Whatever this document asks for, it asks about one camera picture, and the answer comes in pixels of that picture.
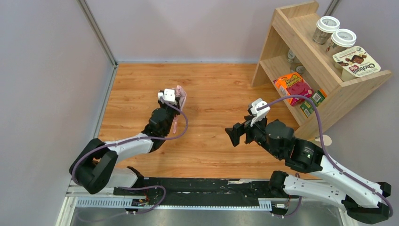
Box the paper coffee cup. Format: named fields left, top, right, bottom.
left=325, top=29, right=357, bottom=57
left=312, top=16, right=340, bottom=45

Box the purple cable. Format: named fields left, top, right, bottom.
left=257, top=95, right=394, bottom=218
left=71, top=101, right=190, bottom=185

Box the Chobani flip yogurt pack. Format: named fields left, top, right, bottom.
left=332, top=46, right=381, bottom=81

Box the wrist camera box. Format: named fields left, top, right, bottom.
left=158, top=89, right=177, bottom=105
left=248, top=98, right=271, bottom=127

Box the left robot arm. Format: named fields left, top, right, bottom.
left=69, top=104, right=182, bottom=194

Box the pink folding umbrella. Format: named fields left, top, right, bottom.
left=173, top=85, right=187, bottom=134

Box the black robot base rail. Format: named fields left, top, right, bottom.
left=74, top=176, right=300, bottom=216

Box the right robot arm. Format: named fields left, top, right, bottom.
left=225, top=116, right=391, bottom=225

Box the yellow-green juice bottle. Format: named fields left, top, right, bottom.
left=314, top=134, right=332, bottom=147

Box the wooden shelf rack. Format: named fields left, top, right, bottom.
left=252, top=1, right=392, bottom=131

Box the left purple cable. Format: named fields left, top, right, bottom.
left=71, top=101, right=190, bottom=185

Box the left paper coffee cup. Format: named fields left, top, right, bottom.
left=312, top=16, right=340, bottom=45

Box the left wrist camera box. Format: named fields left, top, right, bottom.
left=158, top=89, right=177, bottom=105

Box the green snack box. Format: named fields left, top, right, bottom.
left=300, top=89, right=327, bottom=118

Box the right paper coffee cup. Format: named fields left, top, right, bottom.
left=325, top=29, right=357, bottom=57

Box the orange pink snack box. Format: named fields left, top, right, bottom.
left=274, top=72, right=315, bottom=97

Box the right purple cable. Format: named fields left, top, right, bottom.
left=257, top=95, right=394, bottom=218

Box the glass jar on shelf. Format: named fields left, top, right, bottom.
left=287, top=49, right=306, bottom=75

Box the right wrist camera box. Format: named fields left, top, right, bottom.
left=248, top=98, right=271, bottom=127

